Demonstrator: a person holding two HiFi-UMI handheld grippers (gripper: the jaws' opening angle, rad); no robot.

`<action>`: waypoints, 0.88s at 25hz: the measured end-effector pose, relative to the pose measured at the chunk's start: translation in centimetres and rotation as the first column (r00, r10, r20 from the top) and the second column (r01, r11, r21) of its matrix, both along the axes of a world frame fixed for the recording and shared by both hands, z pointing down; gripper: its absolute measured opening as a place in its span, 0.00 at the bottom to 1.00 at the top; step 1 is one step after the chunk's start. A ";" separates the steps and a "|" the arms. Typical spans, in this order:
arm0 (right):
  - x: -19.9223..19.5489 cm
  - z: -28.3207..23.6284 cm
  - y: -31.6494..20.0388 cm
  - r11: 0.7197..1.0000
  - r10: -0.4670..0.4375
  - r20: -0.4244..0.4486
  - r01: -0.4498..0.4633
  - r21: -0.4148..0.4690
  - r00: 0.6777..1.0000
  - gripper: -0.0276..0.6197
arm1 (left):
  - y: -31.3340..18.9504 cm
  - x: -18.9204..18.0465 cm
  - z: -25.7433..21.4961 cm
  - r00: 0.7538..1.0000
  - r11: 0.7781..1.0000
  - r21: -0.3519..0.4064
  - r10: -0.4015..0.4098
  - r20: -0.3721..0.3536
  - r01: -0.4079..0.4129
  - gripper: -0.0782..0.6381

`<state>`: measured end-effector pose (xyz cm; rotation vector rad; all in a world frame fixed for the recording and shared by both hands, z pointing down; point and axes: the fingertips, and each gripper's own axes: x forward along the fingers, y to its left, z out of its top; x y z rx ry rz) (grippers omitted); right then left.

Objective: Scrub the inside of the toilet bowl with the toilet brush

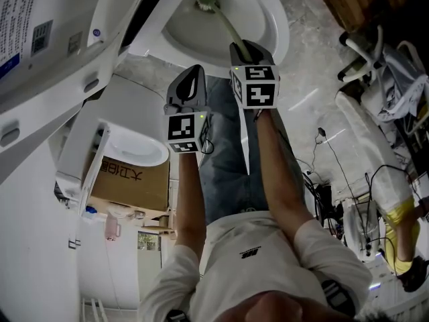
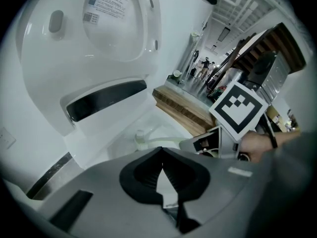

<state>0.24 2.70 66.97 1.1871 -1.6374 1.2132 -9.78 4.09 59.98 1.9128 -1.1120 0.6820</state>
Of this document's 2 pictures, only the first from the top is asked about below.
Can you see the person's right forearm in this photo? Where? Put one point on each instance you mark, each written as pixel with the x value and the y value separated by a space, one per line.
pixel 281 179

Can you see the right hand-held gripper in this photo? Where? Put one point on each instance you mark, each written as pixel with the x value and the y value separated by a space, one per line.
pixel 258 86

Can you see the long white wrapped bundle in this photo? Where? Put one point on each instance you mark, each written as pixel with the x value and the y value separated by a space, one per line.
pixel 372 139

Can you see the person's blue jeans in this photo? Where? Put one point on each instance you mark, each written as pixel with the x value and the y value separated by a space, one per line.
pixel 224 179

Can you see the pink bottle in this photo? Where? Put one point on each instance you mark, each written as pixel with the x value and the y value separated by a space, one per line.
pixel 112 226

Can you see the brown cardboard box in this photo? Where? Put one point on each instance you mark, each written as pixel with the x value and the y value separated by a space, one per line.
pixel 134 193

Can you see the person's white shirt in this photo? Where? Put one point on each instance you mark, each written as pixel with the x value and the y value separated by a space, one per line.
pixel 254 273

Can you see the black power adapter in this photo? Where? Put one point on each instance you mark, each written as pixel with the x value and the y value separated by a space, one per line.
pixel 322 131

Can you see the person's left forearm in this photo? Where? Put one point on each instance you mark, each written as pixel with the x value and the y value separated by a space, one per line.
pixel 189 213

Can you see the wooden stool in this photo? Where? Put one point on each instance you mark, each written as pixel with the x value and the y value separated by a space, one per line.
pixel 164 225

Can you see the grey clothing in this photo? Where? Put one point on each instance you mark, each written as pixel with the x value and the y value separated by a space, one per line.
pixel 402 89

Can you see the dark wooden steps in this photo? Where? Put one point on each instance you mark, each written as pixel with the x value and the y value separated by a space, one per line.
pixel 355 2

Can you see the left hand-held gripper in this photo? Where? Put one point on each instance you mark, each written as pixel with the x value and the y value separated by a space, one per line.
pixel 181 129

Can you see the white office chair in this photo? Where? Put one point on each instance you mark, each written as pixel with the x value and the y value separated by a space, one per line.
pixel 365 55

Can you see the white smart toilet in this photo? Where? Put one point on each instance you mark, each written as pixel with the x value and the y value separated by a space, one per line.
pixel 258 29

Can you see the compact white toilet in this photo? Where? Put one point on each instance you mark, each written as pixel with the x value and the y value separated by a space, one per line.
pixel 127 106

